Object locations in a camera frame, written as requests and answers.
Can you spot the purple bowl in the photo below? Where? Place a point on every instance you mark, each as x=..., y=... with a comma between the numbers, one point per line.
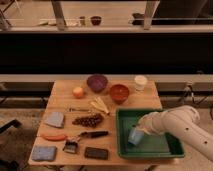
x=97, y=82

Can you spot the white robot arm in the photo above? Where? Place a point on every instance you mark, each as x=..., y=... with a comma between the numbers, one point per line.
x=180, y=122

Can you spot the orange carrot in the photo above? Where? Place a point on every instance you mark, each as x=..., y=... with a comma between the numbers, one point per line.
x=54, y=138

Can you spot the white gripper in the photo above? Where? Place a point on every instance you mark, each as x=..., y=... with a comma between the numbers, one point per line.
x=142, y=125

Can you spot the bunch of dark grapes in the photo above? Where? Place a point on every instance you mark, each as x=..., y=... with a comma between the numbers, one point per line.
x=89, y=121

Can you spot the yellow banana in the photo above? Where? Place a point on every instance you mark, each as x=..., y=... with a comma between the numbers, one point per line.
x=100, y=105

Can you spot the wooden table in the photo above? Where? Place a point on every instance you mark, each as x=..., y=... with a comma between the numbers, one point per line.
x=62, y=98

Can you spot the metal fork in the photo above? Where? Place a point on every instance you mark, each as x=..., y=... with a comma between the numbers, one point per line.
x=79, y=109

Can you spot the small cup on shelf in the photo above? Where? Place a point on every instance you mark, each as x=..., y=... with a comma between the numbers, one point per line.
x=82, y=20

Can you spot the white cup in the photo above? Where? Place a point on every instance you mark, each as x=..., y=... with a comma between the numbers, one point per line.
x=140, y=82

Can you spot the black rectangular block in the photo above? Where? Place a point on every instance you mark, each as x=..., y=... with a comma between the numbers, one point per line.
x=96, y=153

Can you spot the red-brown bowl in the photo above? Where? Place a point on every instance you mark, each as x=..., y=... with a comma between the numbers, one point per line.
x=119, y=93

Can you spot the dark bowl on shelf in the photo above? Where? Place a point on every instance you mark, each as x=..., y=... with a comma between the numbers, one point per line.
x=96, y=20

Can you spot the light blue cup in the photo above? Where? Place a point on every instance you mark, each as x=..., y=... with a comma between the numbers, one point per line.
x=135, y=136

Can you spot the blue sponge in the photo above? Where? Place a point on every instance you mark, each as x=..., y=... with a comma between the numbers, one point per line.
x=44, y=153

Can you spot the yellow-red apple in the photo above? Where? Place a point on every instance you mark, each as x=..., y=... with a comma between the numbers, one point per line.
x=78, y=92

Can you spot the grey-blue sponge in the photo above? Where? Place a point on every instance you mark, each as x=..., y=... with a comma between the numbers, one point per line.
x=55, y=119

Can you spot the green plastic tray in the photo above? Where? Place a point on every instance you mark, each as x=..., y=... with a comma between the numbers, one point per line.
x=151, y=146

